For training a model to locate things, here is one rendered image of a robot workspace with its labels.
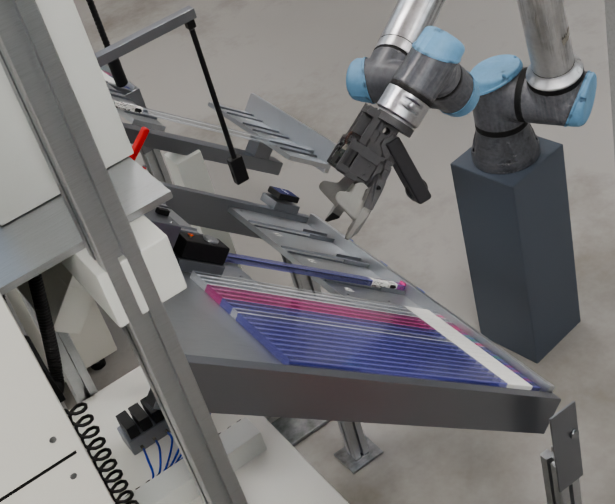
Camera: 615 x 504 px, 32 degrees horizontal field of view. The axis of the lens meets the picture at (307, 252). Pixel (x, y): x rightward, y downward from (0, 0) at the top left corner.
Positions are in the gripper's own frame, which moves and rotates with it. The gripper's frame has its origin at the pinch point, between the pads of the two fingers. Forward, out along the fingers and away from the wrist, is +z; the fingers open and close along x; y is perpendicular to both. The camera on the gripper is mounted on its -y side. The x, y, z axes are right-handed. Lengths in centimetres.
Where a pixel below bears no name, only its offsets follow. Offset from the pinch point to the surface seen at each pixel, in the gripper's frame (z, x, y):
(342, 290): 7.8, -0.5, -5.8
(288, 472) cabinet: 37.9, 2.7, -13.5
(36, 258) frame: 14, 61, 43
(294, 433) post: 53, -81, -42
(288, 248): 7.7, -14.5, 1.9
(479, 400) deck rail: 8.3, 29.5, -21.5
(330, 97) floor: -27, -215, -35
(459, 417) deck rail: 11.7, 30.3, -19.9
